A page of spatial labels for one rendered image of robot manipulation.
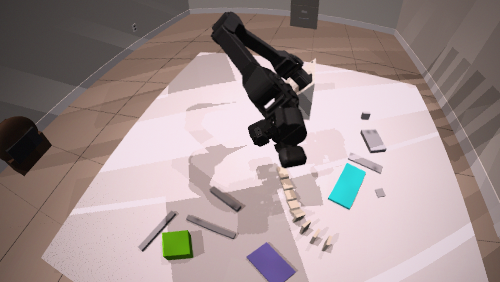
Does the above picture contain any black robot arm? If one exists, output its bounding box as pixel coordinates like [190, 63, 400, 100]
[211, 12, 313, 147]

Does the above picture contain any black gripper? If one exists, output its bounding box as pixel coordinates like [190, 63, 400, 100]
[272, 116, 307, 169]

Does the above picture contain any green cube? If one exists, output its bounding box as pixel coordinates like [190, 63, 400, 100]
[162, 230, 194, 261]

